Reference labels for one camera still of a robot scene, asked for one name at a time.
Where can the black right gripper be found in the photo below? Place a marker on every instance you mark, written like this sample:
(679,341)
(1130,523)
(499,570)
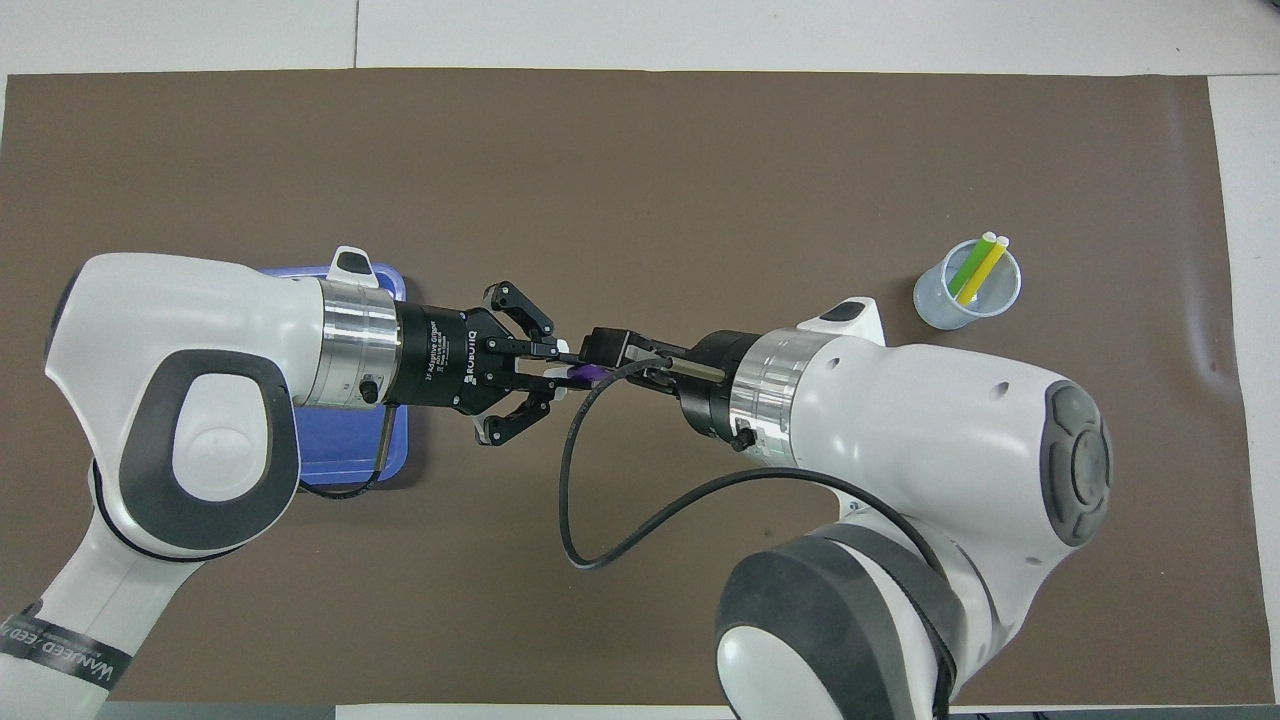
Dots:
(710,385)

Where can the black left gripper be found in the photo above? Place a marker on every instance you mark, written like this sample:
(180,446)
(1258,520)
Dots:
(445,355)

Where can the purple marker pen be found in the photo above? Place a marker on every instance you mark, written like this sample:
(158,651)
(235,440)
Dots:
(585,373)

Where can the green marker pen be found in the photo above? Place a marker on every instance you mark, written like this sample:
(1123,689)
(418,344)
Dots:
(970,268)

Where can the yellow marker pen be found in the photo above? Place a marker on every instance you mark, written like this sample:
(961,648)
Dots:
(985,272)

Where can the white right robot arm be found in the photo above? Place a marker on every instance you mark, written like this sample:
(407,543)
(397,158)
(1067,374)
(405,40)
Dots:
(930,430)

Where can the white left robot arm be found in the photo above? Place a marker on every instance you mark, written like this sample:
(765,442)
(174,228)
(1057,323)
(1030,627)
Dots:
(150,320)

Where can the blue plastic tray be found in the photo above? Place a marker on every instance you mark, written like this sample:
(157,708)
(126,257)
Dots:
(340,450)

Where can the brown table mat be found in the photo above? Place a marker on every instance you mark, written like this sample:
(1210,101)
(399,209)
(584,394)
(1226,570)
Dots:
(640,150)

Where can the pale translucent plastic cup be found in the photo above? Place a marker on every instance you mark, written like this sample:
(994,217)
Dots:
(935,305)

